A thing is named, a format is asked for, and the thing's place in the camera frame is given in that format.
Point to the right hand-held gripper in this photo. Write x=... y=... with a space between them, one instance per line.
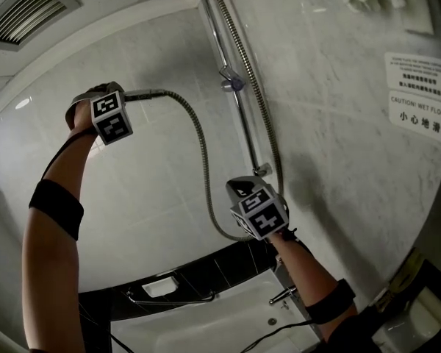
x=261 y=215

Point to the shower hose holder bracket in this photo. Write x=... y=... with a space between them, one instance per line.
x=237 y=83

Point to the chrome overflow knob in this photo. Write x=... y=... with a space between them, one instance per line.
x=285 y=305

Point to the white text notice sign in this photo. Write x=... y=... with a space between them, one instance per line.
x=419 y=74

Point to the white bathtub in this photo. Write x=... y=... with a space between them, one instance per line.
x=213 y=329

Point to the person's left forearm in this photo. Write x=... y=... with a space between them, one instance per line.
x=51 y=270

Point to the round bathtub drain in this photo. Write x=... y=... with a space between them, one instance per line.
x=272 y=321

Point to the person's left hand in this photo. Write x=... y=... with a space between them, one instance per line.
x=82 y=114

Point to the chrome bathtub spout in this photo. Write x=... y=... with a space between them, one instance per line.
x=283 y=295

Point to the person's right forearm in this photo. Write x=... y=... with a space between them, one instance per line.
x=301 y=270

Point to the ceiling vent grille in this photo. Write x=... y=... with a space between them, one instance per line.
x=22 y=13

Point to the chrome grab bar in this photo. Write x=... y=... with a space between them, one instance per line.
x=169 y=302

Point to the white toilet paper roll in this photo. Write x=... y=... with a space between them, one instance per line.
x=435 y=307

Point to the white caution sign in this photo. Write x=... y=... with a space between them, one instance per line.
x=420 y=118

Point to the person's dark jacket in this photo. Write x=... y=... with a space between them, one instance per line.
x=353 y=340

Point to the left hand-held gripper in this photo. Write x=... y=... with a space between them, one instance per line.
x=112 y=120

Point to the chrome shower slide rail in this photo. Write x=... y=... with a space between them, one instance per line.
x=245 y=123

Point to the thin dark wrist tie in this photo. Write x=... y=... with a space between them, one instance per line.
x=289 y=234

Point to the white soap dish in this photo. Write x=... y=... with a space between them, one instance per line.
x=161 y=287

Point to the small grey metal part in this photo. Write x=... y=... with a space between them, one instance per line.
x=143 y=94

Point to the black elastic armband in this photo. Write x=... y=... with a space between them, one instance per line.
x=330 y=302
x=57 y=210

